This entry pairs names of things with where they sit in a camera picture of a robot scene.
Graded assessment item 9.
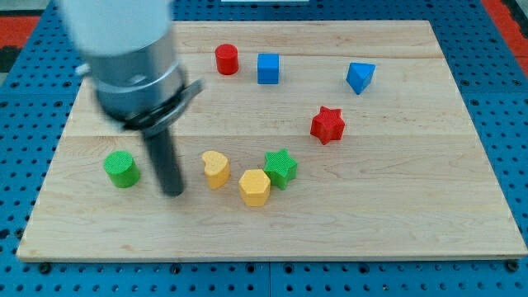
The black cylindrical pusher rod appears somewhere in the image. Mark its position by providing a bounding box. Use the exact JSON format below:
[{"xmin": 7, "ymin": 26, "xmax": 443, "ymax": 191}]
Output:
[{"xmin": 143, "ymin": 129, "xmax": 185, "ymax": 197}]

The green cylinder block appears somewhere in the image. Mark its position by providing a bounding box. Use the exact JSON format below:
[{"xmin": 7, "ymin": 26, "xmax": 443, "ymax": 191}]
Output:
[{"xmin": 103, "ymin": 150, "xmax": 140, "ymax": 188}]

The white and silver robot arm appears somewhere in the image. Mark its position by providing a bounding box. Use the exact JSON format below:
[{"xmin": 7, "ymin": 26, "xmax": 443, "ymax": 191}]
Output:
[{"xmin": 57, "ymin": 0, "xmax": 203, "ymax": 196}]

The yellow heart block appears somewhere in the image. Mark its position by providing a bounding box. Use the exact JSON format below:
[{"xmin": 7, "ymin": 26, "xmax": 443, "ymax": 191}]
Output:
[{"xmin": 201, "ymin": 150, "xmax": 230, "ymax": 190}]

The yellow hexagon block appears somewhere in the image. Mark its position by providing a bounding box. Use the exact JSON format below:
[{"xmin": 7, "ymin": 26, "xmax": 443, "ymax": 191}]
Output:
[{"xmin": 238, "ymin": 169, "xmax": 271, "ymax": 207}]

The green star block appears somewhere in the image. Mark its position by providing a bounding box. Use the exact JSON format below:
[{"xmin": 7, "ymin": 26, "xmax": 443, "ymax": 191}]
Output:
[{"xmin": 264, "ymin": 148, "xmax": 298, "ymax": 190}]

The red cylinder block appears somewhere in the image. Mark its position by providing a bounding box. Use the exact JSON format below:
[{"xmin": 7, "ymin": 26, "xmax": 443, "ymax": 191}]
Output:
[{"xmin": 214, "ymin": 44, "xmax": 239, "ymax": 75}]

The light wooden board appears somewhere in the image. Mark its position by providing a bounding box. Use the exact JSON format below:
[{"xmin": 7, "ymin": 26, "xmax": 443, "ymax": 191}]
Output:
[{"xmin": 17, "ymin": 21, "xmax": 527, "ymax": 262}]

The blue cube block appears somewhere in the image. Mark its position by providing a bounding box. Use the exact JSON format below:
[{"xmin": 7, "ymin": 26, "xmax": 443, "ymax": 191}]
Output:
[{"xmin": 257, "ymin": 53, "xmax": 280, "ymax": 84}]

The red star block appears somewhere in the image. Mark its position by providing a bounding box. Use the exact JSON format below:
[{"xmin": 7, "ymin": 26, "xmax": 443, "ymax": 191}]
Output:
[{"xmin": 310, "ymin": 106, "xmax": 346, "ymax": 145}]

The blue triangular prism block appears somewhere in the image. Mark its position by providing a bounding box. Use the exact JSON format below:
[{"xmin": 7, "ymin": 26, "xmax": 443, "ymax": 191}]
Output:
[{"xmin": 346, "ymin": 62, "xmax": 376, "ymax": 95}]

